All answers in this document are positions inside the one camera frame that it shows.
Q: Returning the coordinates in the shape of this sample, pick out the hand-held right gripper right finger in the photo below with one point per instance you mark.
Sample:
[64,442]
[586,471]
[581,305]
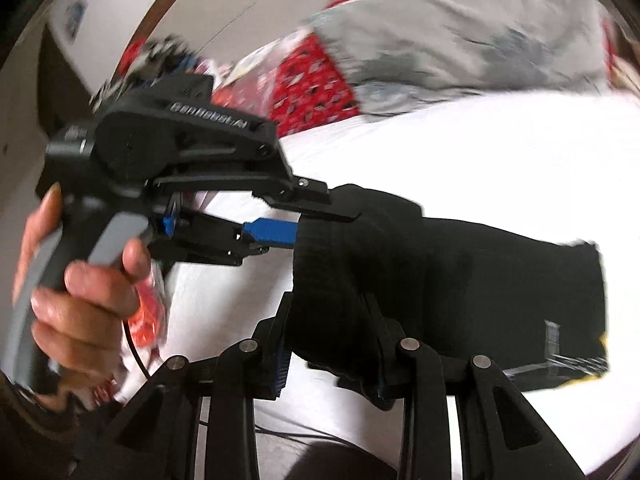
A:
[382,385]

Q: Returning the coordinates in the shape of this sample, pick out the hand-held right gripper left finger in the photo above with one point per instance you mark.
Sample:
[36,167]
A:
[278,365]

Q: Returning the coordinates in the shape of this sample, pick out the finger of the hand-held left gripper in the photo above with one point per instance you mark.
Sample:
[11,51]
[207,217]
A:
[320,202]
[270,232]

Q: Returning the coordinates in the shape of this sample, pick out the black pants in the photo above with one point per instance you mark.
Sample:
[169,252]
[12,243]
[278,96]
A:
[450,280]

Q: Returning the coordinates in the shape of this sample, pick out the person's left hand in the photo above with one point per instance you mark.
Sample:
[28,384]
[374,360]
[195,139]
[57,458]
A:
[85,310]

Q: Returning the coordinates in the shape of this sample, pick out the red printed blanket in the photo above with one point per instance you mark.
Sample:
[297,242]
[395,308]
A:
[310,85]

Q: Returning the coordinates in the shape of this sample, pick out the plastic bag with orange contents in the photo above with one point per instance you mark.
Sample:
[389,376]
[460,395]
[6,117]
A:
[147,315]

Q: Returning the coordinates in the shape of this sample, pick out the white quilted mattress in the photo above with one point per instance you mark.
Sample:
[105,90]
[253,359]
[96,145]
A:
[475,160]

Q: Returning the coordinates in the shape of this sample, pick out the grey floral pillow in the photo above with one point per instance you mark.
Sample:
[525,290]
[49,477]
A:
[460,40]

